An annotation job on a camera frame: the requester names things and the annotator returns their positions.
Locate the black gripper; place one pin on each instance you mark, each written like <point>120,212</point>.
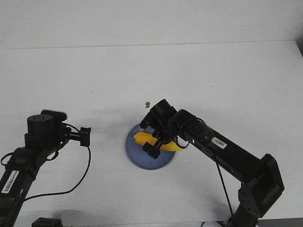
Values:
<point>165,132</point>
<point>69,132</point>

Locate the yellow corn cob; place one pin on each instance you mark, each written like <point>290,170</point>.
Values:
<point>143,137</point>

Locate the blue round plate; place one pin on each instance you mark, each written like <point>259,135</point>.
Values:
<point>139,157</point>

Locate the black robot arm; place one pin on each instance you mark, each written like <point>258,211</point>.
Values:
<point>47,133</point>
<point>261,182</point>

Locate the white object at bottom edge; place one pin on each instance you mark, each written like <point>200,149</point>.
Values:
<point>212,224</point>

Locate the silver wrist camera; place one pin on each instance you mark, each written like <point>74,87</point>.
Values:
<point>57,115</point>
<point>147,121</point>

